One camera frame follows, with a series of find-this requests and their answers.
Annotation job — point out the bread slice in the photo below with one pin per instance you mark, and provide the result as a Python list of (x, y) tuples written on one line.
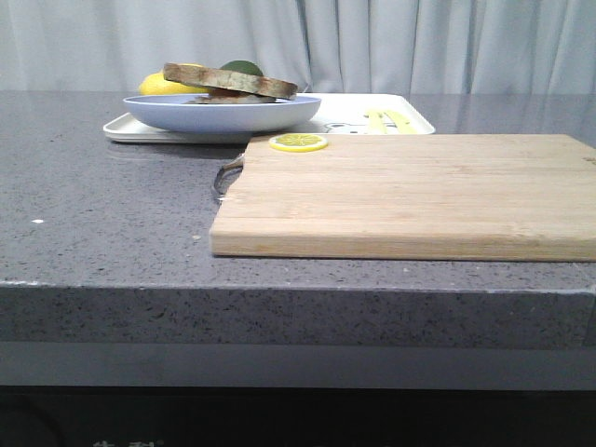
[(234, 99), (229, 80)]

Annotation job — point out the light blue round plate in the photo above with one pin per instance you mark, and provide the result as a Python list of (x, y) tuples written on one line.
[(178, 113)]

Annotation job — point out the fried egg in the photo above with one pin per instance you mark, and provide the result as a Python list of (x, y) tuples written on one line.
[(224, 93)]

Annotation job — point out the white bear-print tray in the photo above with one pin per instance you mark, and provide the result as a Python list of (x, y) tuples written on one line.
[(343, 113)]

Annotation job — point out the lemon slice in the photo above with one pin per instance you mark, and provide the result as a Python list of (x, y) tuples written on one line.
[(298, 142)]

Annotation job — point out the green lime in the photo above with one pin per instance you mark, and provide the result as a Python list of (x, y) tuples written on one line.
[(242, 67)]

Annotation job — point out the white curtain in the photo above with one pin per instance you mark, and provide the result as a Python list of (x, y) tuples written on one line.
[(418, 47)]

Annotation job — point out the front yellow lemon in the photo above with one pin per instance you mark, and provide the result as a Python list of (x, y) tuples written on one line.
[(156, 84)]

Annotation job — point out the wooden cutting board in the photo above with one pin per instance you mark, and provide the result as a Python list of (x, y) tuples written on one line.
[(481, 197)]

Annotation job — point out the metal cutting board handle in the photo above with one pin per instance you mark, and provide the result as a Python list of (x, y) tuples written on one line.
[(225, 176)]

